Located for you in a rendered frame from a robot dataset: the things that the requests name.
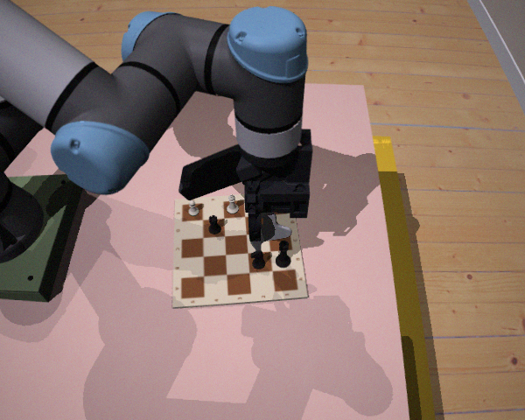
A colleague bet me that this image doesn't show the white chess piece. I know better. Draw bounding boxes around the white chess piece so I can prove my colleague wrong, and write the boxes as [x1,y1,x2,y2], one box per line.
[227,194,239,214]

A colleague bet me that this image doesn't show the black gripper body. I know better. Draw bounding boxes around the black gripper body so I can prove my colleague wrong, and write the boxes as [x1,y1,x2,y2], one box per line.
[239,129,312,218]

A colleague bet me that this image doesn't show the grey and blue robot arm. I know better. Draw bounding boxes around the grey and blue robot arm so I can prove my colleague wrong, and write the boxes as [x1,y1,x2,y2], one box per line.
[0,0,308,263]

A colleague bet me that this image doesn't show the brown and cream chessboard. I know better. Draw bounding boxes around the brown and cream chessboard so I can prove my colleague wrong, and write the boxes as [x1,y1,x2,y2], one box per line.
[172,194,308,309]

